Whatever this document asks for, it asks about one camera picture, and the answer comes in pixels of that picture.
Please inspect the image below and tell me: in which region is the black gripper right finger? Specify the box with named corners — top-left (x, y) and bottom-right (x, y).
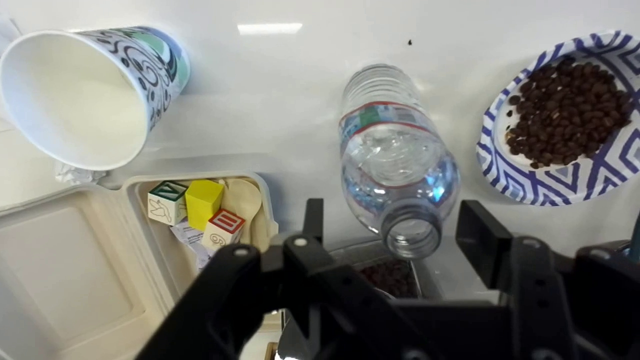
top-left (458, 199), bottom-right (640, 360)

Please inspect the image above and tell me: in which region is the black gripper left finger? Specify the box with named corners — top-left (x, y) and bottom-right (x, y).
top-left (137, 199), bottom-right (428, 360)

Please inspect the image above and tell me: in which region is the clear plastic water bottle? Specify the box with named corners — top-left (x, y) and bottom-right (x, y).
top-left (338, 63), bottom-right (462, 263)

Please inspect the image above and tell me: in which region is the pile of coffee beans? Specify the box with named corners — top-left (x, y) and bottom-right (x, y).
top-left (504, 57), bottom-right (637, 171)

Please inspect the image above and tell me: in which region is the red letter toy block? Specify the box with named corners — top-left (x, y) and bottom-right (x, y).
top-left (201, 206), bottom-right (248, 254)

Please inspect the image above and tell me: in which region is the crumpled paper scrap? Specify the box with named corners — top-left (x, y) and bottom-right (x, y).
top-left (168, 219), bottom-right (217, 271)

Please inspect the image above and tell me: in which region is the yellow toy block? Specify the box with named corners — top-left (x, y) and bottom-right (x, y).
top-left (185, 178), bottom-right (226, 233)

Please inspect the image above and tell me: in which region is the blue patterned paper plate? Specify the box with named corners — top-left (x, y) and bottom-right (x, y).
top-left (474, 29), bottom-right (640, 208)

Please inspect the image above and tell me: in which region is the green letter toy block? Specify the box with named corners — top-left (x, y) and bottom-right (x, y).
top-left (146, 178), bottom-right (191, 229)

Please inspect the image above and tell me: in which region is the white foam clamshell container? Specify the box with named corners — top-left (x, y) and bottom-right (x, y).
top-left (0, 171), bottom-right (283, 360)

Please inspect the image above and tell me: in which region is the crumpled clear wrapper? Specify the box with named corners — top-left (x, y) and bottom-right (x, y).
top-left (53, 159), bottom-right (108, 189)

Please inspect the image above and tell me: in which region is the patterned paper cup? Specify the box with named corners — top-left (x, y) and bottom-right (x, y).
top-left (0, 25), bottom-right (194, 174)

